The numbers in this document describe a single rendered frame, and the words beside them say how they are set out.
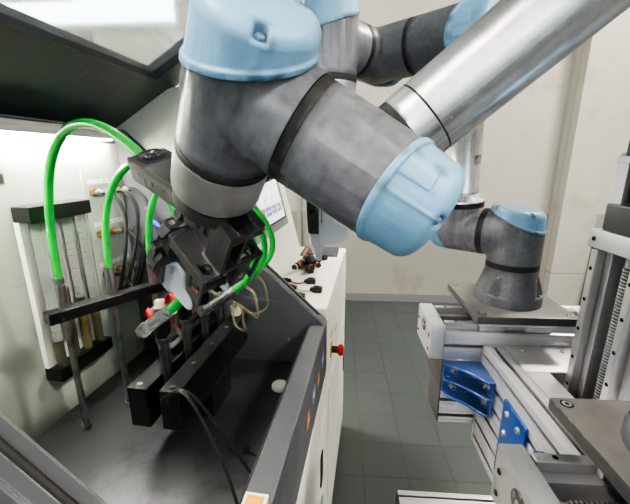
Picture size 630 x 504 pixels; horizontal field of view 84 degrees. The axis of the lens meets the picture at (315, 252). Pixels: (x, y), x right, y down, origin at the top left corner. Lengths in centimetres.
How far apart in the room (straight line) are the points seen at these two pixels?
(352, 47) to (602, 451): 58
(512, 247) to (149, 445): 87
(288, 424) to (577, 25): 61
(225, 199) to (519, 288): 77
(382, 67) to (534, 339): 71
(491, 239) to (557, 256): 293
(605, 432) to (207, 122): 58
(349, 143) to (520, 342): 83
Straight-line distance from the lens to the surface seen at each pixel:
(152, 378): 76
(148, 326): 57
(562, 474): 63
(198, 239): 36
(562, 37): 39
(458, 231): 94
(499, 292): 94
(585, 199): 384
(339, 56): 52
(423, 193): 21
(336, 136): 21
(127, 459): 84
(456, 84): 35
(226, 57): 21
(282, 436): 63
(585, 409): 65
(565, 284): 396
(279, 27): 21
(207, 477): 76
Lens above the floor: 137
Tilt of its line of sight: 15 degrees down
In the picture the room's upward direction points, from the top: straight up
